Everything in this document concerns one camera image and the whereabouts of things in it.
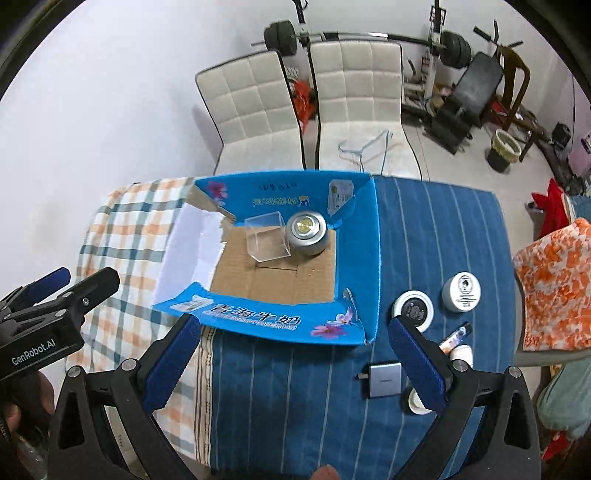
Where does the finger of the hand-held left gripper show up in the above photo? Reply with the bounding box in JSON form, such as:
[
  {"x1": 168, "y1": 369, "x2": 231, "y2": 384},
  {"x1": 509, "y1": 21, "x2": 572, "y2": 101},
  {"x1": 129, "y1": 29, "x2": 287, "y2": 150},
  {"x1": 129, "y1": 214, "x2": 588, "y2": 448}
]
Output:
[
  {"x1": 0, "y1": 268, "x2": 72, "y2": 311},
  {"x1": 9, "y1": 267, "x2": 121, "y2": 324}
]

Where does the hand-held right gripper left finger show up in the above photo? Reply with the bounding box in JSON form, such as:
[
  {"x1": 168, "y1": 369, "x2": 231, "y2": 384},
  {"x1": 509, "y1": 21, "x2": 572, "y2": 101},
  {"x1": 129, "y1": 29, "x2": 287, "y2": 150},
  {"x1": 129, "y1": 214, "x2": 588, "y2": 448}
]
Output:
[{"x1": 46, "y1": 313, "x2": 204, "y2": 480}]

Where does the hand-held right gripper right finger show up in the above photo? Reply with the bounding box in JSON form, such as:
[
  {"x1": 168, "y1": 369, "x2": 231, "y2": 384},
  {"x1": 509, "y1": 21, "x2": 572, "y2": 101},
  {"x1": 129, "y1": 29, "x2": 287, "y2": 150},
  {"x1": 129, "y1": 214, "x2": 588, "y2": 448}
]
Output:
[{"x1": 387, "y1": 316, "x2": 542, "y2": 480}]

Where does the person's left hand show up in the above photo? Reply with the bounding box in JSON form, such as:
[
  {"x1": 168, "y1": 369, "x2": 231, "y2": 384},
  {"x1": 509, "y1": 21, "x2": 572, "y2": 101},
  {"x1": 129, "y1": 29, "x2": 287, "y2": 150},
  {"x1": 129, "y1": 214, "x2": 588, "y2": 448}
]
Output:
[{"x1": 0, "y1": 373, "x2": 56, "y2": 446}]

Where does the small white jar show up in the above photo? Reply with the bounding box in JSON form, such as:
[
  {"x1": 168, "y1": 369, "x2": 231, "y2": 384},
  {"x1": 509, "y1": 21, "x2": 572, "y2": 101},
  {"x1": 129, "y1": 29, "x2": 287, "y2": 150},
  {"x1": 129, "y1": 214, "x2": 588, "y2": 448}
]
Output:
[{"x1": 401, "y1": 385, "x2": 437, "y2": 416}]

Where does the grey charger adapter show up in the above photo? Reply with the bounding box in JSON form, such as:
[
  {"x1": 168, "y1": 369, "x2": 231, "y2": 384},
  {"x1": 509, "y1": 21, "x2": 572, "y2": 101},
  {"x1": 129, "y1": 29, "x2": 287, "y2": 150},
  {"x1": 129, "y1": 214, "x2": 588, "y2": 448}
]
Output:
[{"x1": 355, "y1": 361, "x2": 408, "y2": 400}]

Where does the small white rounded case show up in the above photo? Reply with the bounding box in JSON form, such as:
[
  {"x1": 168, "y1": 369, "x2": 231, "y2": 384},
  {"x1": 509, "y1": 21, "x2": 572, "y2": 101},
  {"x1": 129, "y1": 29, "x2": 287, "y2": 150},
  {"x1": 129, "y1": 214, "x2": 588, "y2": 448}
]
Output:
[{"x1": 449, "y1": 344, "x2": 475, "y2": 370}]

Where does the small printed tube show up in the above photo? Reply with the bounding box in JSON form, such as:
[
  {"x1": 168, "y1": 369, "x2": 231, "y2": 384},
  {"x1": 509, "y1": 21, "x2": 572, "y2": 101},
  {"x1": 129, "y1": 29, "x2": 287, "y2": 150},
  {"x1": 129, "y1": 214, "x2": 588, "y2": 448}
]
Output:
[{"x1": 438, "y1": 322, "x2": 473, "y2": 355}]

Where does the plaid cloth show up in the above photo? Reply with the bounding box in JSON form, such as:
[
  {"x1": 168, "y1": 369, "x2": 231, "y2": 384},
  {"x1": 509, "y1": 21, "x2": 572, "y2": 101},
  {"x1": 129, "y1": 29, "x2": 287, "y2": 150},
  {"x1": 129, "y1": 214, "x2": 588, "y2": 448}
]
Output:
[{"x1": 68, "y1": 176, "x2": 219, "y2": 463}]

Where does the white jar with black lid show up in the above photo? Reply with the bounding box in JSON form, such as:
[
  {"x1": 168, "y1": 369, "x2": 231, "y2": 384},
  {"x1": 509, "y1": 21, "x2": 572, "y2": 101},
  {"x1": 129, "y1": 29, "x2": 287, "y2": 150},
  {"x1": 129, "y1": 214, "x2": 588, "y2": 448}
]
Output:
[{"x1": 391, "y1": 290, "x2": 435, "y2": 331}]

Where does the white jar with printed lid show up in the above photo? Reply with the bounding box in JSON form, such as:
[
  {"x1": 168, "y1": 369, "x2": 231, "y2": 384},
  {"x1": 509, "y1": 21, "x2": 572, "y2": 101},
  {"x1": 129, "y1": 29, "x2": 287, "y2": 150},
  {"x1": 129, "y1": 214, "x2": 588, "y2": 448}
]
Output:
[{"x1": 441, "y1": 272, "x2": 482, "y2": 314}]

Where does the blue cardboard box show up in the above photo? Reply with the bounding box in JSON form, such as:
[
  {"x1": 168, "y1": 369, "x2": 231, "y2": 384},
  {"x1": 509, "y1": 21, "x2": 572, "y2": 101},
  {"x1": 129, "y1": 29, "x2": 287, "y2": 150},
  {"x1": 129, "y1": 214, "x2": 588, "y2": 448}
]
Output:
[{"x1": 151, "y1": 170, "x2": 380, "y2": 347}]

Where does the blue striped cloth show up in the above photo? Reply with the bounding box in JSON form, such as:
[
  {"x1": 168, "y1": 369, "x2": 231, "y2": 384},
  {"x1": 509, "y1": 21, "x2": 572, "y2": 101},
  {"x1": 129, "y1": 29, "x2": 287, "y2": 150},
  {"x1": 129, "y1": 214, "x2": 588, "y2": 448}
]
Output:
[{"x1": 207, "y1": 174, "x2": 522, "y2": 478}]

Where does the pale green cloth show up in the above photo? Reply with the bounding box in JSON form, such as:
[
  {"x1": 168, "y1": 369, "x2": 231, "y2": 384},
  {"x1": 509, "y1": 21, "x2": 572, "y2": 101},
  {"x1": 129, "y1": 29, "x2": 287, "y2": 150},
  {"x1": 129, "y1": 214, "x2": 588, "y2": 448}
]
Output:
[{"x1": 534, "y1": 359, "x2": 591, "y2": 440}]

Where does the clear plastic cube box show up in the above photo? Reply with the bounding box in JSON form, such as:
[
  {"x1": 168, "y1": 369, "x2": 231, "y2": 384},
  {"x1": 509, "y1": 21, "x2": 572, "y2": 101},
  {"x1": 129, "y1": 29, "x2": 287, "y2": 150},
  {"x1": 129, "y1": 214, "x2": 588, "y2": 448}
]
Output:
[{"x1": 244, "y1": 211, "x2": 292, "y2": 263}]

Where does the orange floral cloth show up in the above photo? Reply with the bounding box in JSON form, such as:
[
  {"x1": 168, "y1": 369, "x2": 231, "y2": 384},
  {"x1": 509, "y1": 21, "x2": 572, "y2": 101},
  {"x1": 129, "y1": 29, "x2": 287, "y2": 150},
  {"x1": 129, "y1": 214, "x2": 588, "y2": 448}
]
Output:
[{"x1": 512, "y1": 218, "x2": 591, "y2": 355}]

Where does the round silver tin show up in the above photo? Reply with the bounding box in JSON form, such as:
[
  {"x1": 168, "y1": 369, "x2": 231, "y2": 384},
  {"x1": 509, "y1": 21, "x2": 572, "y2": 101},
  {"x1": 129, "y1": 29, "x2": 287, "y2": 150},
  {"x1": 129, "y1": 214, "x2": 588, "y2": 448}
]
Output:
[{"x1": 285, "y1": 211, "x2": 330, "y2": 257}]

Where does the red cloth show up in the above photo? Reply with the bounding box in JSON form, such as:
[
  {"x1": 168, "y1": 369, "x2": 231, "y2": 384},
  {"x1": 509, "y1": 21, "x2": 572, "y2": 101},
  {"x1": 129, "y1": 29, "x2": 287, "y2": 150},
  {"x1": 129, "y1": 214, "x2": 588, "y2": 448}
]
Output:
[{"x1": 525, "y1": 177, "x2": 577, "y2": 241}]

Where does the dark trash bin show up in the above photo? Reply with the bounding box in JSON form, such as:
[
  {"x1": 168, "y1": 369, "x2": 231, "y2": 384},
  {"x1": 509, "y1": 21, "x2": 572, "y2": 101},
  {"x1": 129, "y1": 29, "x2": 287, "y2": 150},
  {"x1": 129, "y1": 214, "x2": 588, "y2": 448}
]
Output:
[{"x1": 485, "y1": 128, "x2": 523, "y2": 175}]

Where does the white padded chair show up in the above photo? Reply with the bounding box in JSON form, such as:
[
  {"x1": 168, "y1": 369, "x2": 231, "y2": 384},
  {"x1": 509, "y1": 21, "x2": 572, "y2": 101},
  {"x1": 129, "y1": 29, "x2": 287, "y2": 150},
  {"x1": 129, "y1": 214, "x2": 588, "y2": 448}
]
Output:
[
  {"x1": 194, "y1": 50, "x2": 306, "y2": 177},
  {"x1": 308, "y1": 39, "x2": 424, "y2": 182}
]

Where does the red plastic bag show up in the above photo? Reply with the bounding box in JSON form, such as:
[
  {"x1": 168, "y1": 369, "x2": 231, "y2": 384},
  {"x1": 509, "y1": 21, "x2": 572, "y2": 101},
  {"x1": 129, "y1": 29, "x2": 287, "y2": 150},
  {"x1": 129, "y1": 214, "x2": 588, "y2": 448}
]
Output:
[{"x1": 290, "y1": 79, "x2": 317, "y2": 124}]

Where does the black weight bench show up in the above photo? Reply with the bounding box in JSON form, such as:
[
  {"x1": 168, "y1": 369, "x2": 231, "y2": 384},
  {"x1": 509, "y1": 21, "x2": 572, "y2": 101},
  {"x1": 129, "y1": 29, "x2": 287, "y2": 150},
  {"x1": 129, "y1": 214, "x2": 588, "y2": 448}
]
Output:
[{"x1": 424, "y1": 52, "x2": 505, "y2": 156}]

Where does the brown plastic chair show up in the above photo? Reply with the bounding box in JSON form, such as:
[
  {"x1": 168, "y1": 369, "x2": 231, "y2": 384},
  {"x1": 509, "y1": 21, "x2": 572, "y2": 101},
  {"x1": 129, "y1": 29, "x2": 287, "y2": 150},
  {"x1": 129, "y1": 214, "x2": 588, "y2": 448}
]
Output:
[{"x1": 496, "y1": 44, "x2": 533, "y2": 136}]

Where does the barbell with black plates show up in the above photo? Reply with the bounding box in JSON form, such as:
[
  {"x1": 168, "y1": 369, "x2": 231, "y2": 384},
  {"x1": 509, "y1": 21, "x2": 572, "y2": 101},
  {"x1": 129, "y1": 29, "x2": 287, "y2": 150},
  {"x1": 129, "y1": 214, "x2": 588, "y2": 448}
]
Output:
[{"x1": 250, "y1": 20, "x2": 472, "y2": 71}]

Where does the white barbell rack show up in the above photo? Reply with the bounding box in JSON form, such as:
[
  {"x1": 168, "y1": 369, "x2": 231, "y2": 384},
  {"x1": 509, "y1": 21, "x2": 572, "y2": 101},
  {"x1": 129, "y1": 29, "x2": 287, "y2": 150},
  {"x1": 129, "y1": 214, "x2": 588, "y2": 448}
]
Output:
[{"x1": 401, "y1": 0, "x2": 450, "y2": 117}]

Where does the blue wire hanger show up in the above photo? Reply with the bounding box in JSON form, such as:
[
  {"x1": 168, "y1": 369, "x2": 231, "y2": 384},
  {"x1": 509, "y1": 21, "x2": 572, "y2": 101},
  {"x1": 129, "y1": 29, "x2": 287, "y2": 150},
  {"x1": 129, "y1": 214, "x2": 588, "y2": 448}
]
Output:
[{"x1": 337, "y1": 130, "x2": 393, "y2": 174}]

